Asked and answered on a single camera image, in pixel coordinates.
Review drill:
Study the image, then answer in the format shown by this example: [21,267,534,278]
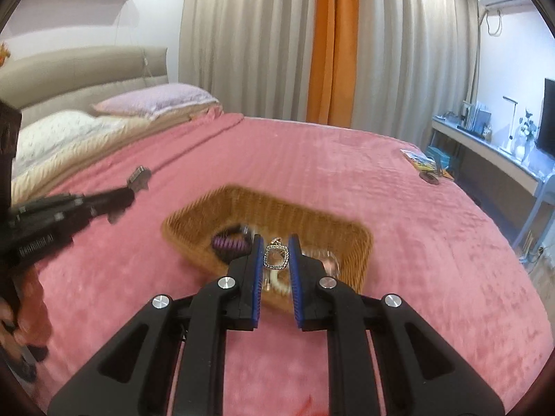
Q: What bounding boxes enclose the silver alligator hair clip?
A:
[127,166,152,193]

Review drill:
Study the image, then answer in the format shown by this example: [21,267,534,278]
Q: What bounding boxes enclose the person's left hand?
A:
[1,267,53,357]

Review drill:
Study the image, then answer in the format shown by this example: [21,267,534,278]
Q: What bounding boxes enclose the beige folded quilt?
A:
[11,103,221,204]

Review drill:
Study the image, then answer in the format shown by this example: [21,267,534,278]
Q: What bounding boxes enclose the brown wicker basket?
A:
[161,185,373,293]

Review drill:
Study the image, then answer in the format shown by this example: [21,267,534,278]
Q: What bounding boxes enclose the white floral pillow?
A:
[12,110,124,179]

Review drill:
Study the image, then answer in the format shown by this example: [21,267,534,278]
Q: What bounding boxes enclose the lilac pillow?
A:
[92,83,218,120]

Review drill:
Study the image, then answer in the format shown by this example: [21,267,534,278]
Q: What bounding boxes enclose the beige padded headboard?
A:
[1,46,168,127]

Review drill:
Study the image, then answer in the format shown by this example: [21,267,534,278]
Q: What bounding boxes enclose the booklets on bed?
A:
[401,149,454,185]

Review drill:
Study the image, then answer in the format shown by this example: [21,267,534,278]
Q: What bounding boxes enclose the beige curtain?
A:
[179,0,480,145]

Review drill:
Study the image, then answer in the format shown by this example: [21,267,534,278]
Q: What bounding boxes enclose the items on desk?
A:
[443,101,492,140]

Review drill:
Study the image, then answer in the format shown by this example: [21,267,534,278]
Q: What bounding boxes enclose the white desk lamp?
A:
[501,96,518,155]

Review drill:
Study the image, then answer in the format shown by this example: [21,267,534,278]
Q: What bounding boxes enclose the white desk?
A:
[432,116,547,197]

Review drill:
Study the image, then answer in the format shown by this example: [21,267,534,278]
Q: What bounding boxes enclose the light blue chair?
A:
[515,183,555,265]

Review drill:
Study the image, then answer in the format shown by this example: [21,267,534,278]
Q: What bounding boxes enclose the orange curtain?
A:
[307,0,359,128]

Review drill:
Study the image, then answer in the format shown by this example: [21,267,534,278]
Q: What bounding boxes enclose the white vase with plant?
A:
[514,110,537,163]

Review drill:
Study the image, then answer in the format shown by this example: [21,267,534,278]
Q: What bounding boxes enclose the black television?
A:
[536,78,555,157]

